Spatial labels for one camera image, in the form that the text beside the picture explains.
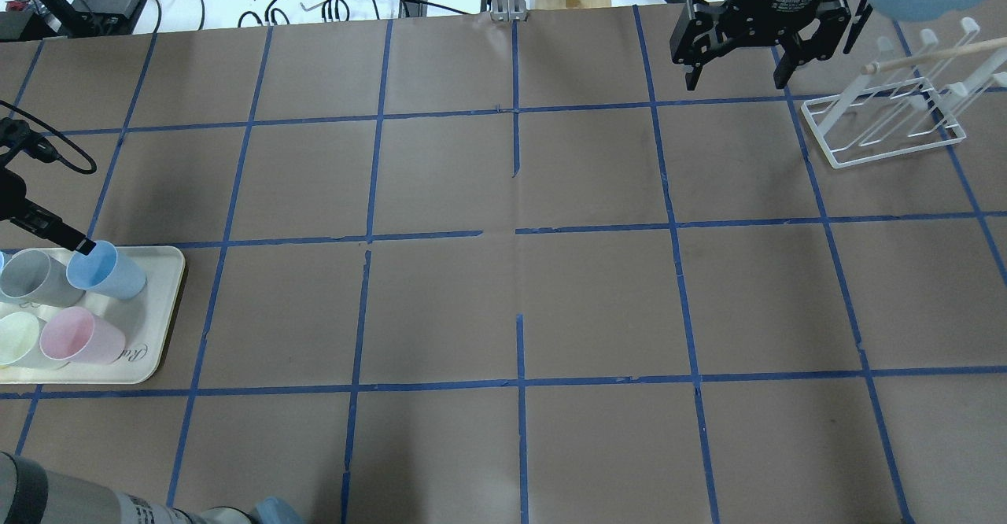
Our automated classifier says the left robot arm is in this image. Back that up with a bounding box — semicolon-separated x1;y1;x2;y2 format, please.
2;170;303;523

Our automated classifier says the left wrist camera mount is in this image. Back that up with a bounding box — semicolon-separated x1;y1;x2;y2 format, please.
1;116;60;168

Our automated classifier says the pink plastic cup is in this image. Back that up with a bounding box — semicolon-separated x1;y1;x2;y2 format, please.
39;306;127;365

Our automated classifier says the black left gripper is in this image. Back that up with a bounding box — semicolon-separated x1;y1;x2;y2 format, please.
1;168;96;255

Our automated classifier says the cream plastic tray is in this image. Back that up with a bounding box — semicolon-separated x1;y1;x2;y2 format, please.
1;245;186;389

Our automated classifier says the light blue plastic cup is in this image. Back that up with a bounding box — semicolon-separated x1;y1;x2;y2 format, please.
66;240;147;301

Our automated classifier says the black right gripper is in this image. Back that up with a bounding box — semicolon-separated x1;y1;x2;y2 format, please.
669;0;851;90

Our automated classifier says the black power brick left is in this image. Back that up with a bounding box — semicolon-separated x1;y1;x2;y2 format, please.
71;0;149;36

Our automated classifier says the grey plastic cup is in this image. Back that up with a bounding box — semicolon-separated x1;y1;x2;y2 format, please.
1;249;85;308

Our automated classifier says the white wire cup rack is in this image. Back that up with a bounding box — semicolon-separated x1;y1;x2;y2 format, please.
801;17;1006;169

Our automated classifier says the pale green plastic cup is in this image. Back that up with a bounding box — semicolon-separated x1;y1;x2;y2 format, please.
1;312;47;369

